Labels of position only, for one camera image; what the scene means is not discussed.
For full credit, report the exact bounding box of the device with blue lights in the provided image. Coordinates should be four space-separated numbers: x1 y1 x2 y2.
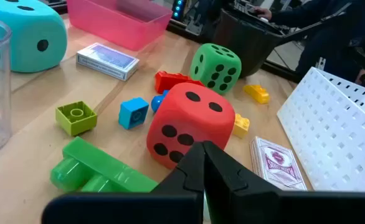
171 0 187 21

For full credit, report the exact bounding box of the yellow rectangular brick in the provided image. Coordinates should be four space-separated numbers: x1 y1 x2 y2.
243 84 271 105

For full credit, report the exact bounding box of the long green brick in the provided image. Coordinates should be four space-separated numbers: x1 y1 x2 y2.
50 136 159 194

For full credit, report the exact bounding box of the teal foam die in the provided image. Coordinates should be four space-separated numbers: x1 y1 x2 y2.
0 0 68 73

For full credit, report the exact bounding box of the black bucket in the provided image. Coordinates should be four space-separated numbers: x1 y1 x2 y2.
212 7 288 78

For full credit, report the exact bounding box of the person's hand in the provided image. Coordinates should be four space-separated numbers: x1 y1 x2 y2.
253 6 273 21

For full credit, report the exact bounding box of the lime green square brick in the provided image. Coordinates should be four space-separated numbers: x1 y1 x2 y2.
55 100 98 137

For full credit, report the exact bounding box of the dark blue rounded brick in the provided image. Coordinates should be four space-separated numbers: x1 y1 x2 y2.
151 89 170 113

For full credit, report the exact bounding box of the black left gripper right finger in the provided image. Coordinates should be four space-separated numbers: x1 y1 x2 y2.
203 141 365 224

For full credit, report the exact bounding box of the red stepped brick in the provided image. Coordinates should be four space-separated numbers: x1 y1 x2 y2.
154 70 191 95

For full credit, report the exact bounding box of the blue playing card box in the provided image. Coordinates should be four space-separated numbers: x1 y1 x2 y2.
76 42 140 82

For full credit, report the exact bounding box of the sky blue brick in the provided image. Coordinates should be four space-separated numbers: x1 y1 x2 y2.
118 97 150 131

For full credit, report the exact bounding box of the red foam die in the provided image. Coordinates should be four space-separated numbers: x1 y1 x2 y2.
146 82 236 170

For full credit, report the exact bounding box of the person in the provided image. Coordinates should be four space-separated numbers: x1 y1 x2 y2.
254 0 365 86

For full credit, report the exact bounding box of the small yellow square brick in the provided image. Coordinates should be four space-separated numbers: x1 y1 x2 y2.
232 113 251 139

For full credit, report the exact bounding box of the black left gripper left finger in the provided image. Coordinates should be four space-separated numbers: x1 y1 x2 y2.
41 141 206 224

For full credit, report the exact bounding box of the green foam die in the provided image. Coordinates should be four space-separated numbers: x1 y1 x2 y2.
189 43 242 95

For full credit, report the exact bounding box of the pink plastic bin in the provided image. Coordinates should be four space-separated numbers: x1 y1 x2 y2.
66 0 173 52

